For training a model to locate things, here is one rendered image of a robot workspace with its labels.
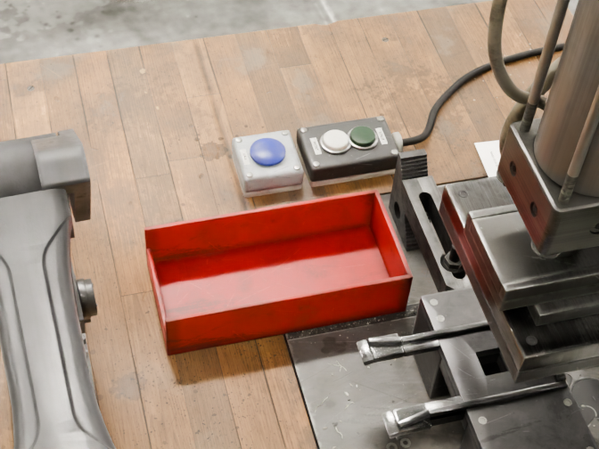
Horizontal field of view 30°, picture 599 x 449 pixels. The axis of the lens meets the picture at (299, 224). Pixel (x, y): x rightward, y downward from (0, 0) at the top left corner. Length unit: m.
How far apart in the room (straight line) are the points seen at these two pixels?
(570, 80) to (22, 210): 0.35
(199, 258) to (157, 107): 0.24
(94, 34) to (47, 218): 2.16
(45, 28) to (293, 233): 1.74
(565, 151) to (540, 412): 0.33
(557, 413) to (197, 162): 0.51
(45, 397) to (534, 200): 0.36
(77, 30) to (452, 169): 1.68
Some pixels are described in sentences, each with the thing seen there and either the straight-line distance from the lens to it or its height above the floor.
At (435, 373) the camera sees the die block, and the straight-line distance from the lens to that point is 1.08.
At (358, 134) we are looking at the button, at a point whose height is 0.94.
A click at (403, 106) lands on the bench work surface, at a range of 1.37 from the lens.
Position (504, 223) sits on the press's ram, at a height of 1.18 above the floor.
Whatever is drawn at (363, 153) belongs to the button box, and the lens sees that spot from 1.26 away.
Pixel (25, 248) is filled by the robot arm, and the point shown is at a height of 1.32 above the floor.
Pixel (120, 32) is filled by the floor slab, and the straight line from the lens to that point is 2.83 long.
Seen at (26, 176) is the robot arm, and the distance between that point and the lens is 0.75.
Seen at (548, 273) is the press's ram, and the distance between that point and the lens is 0.86.
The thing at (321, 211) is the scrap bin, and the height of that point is 0.94.
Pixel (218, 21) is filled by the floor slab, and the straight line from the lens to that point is 2.85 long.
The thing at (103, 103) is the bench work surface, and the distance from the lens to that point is 1.36.
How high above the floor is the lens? 1.84
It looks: 50 degrees down
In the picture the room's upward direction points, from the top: 5 degrees clockwise
